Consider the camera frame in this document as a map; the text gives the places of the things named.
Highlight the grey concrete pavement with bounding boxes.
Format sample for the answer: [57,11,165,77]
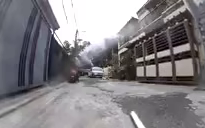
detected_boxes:
[0,80,68,122]

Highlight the robot's own part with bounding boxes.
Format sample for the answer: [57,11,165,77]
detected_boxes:
[129,110,147,128]

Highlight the building with slatted fence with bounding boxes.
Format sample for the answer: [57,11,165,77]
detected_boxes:
[117,0,205,86]

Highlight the overhead wires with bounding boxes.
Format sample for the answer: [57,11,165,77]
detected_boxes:
[61,0,80,31]

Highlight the trees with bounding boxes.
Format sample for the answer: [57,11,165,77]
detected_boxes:
[62,29,119,70]

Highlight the dark vehicle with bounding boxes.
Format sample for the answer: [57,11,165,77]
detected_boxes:
[67,68,81,84]

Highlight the grey asphalt road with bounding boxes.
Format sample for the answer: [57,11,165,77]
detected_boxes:
[0,75,205,128]

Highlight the white car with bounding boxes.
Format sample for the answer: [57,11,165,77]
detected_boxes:
[87,66,105,79]

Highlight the grey building with dark stripes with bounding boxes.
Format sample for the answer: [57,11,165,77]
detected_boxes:
[0,0,71,100]

